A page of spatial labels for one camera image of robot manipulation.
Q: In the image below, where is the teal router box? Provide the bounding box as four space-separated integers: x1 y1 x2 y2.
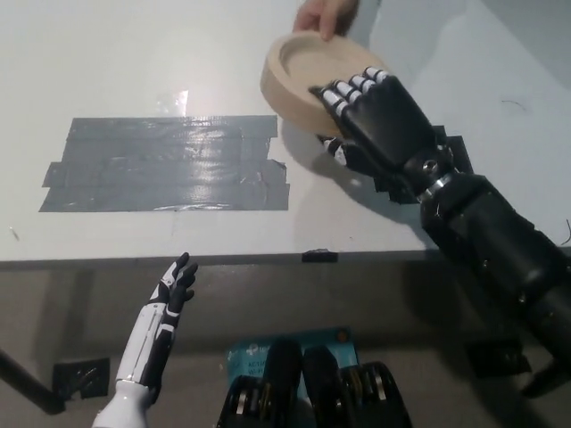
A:
225 327 360 402

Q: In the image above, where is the clear tape piece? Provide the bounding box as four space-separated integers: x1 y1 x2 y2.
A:
154 90 189 118

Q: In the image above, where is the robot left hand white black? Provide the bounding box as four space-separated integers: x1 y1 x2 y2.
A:
114 251 200 393

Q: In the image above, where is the grey duct tape patch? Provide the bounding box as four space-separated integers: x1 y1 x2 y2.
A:
38 115 292 215

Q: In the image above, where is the person bare hand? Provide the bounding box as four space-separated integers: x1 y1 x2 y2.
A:
292 0 361 42

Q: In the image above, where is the black metal pole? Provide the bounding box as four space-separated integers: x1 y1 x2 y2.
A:
0 347 68 414

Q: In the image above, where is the black floor tape patch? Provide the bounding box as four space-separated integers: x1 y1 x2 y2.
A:
52 357 112 401

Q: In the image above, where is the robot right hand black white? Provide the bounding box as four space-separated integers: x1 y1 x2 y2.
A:
309 66 452 180

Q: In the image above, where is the beige paper plate stack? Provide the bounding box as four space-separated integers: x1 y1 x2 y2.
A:
260 29 392 136

